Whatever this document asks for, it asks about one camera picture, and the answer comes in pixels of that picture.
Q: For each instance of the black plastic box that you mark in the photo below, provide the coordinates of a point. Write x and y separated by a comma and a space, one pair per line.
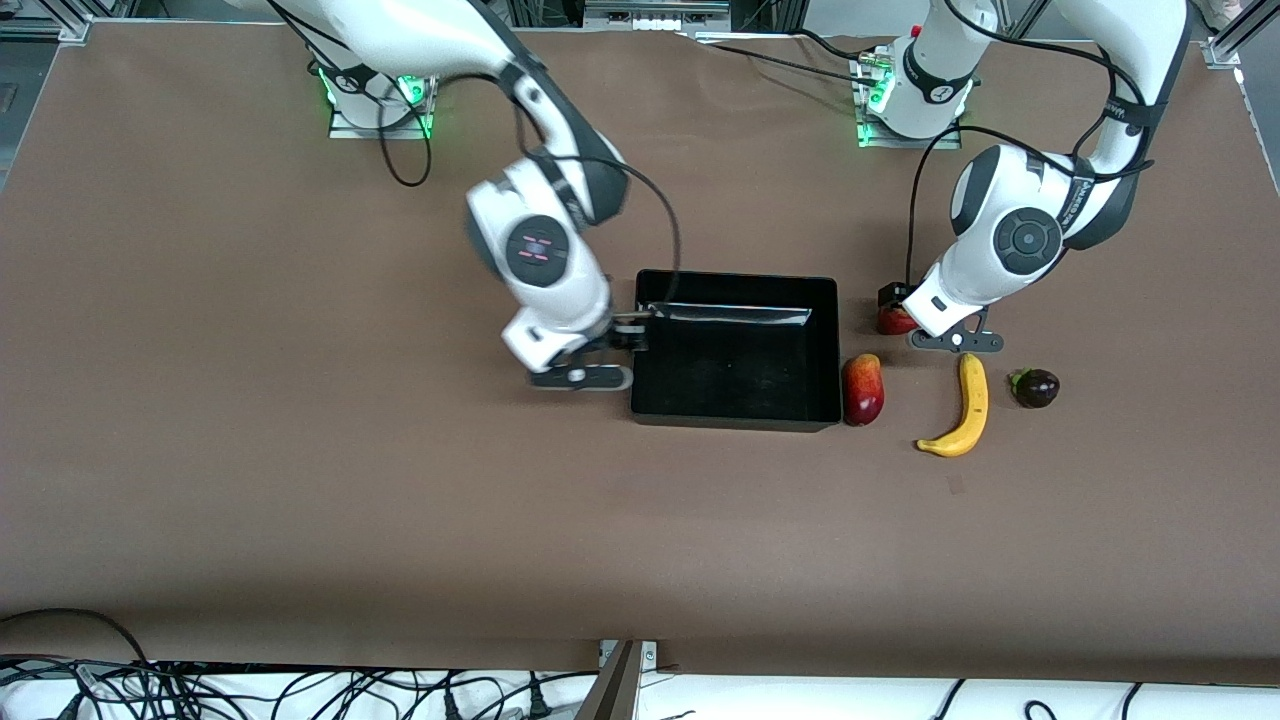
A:
740, 380

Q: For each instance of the brown table cover mat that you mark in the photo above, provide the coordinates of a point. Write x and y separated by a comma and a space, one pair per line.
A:
300, 450

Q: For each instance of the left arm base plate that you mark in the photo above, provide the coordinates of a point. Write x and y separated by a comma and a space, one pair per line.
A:
875, 137

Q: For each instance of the aluminium frame corner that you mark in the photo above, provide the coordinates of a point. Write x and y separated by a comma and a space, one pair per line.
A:
60, 25
1225, 45

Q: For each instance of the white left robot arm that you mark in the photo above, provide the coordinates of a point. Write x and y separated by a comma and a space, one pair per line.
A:
1020, 240

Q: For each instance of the grey metal rack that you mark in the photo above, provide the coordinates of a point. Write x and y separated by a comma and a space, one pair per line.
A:
655, 12

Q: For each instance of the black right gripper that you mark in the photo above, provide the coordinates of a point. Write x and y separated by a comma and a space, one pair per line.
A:
627, 335

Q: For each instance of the silver table edge bracket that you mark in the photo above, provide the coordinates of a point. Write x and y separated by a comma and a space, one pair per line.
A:
648, 655

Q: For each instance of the red yellow mango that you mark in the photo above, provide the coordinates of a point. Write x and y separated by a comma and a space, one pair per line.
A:
863, 395

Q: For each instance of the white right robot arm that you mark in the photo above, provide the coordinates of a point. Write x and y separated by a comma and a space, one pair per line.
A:
440, 35

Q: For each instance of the dark metal post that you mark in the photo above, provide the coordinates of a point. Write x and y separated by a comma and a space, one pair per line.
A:
612, 695

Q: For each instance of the red apple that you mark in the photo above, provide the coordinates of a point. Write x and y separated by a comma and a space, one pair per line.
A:
893, 322

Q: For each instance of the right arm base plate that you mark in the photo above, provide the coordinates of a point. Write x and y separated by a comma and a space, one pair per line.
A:
345, 127

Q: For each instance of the dark purple eggplant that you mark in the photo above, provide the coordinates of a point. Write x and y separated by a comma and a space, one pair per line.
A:
1038, 388

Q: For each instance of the yellow banana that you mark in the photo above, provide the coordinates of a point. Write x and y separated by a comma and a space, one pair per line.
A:
972, 400

